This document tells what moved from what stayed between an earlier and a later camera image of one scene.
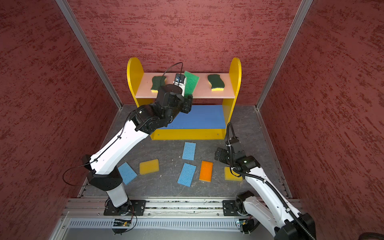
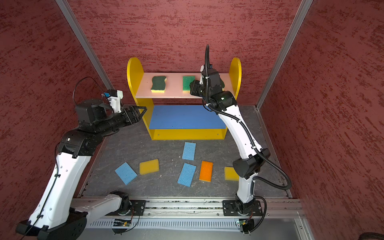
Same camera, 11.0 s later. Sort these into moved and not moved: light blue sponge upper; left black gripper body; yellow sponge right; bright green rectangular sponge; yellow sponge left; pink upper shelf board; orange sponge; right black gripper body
Moved: left black gripper body; bright green rectangular sponge; right black gripper body
Not moved: yellow sponge right; light blue sponge upper; yellow sponge left; pink upper shelf board; orange sponge
